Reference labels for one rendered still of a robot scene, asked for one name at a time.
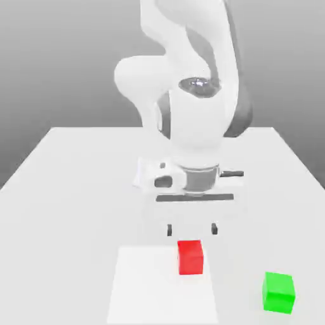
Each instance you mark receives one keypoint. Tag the small red cube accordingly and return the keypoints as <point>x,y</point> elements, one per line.
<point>190,259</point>

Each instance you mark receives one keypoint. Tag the small green cube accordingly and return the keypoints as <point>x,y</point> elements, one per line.
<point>278,293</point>

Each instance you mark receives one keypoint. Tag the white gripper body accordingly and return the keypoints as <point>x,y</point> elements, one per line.
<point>194,209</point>

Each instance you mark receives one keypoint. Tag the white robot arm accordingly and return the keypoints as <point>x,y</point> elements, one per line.
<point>198,127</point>

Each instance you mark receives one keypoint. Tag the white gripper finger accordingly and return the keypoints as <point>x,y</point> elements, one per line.
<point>169,229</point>
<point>214,229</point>

